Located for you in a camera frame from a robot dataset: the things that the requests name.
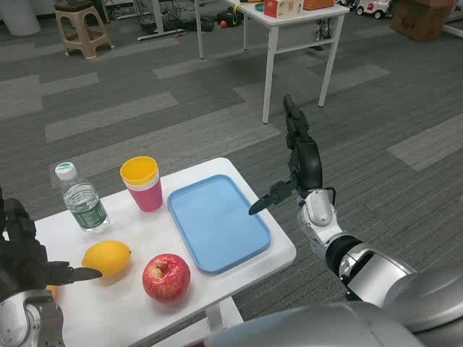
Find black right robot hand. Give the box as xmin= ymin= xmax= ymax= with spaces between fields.
xmin=248 ymin=93 xmax=324 ymax=216

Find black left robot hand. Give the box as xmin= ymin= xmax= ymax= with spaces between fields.
xmin=0 ymin=186 xmax=103 ymax=303

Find yellow lemon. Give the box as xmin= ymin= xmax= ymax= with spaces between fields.
xmin=81 ymin=240 xmax=132 ymax=278

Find clear water bottle green label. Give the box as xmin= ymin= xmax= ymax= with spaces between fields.
xmin=54 ymin=162 xmax=111 ymax=236

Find blue plastic tray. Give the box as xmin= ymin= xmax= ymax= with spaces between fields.
xmin=167 ymin=173 xmax=272 ymax=275

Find white metal office table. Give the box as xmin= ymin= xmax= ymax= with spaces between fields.
xmin=226 ymin=0 xmax=351 ymax=124

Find pink plastic cup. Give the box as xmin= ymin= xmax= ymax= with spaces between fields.
xmin=127 ymin=179 xmax=164 ymax=213

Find white plastic cup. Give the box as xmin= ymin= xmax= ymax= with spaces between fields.
xmin=124 ymin=176 xmax=162 ymax=193

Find yellow plastic cup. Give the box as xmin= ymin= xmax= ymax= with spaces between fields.
xmin=119 ymin=155 xmax=160 ymax=188

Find red apple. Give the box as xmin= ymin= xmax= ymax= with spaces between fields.
xmin=142 ymin=253 xmax=192 ymax=304

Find red and white carton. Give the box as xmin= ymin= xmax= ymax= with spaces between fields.
xmin=263 ymin=0 xmax=305 ymax=19

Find silver robot chest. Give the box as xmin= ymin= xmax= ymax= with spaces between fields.
xmin=205 ymin=301 xmax=463 ymax=347

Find orange box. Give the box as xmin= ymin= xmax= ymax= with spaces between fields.
xmin=302 ymin=0 xmax=336 ymax=11

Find white metal desk legs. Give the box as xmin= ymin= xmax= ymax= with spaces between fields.
xmin=194 ymin=0 xmax=250 ymax=60

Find white toy car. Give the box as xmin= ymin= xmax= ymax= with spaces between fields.
xmin=355 ymin=0 xmax=397 ymax=20

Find brown cardboard box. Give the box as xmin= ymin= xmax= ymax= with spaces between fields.
xmin=392 ymin=0 xmax=458 ymax=42

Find white desk with foot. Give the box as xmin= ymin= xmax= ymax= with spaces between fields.
xmin=136 ymin=0 xmax=188 ymax=41

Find beige plastic stool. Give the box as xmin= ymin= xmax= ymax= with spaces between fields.
xmin=54 ymin=0 xmax=116 ymax=60

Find white round bin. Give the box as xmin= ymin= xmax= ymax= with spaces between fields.
xmin=0 ymin=0 xmax=41 ymax=37

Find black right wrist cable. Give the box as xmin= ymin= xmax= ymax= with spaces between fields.
xmin=320 ymin=186 xmax=336 ymax=211

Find black bag yellow strap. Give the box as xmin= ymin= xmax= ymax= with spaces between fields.
xmin=216 ymin=4 xmax=242 ymax=27

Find white table base frame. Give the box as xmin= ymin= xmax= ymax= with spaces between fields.
xmin=180 ymin=296 xmax=245 ymax=346

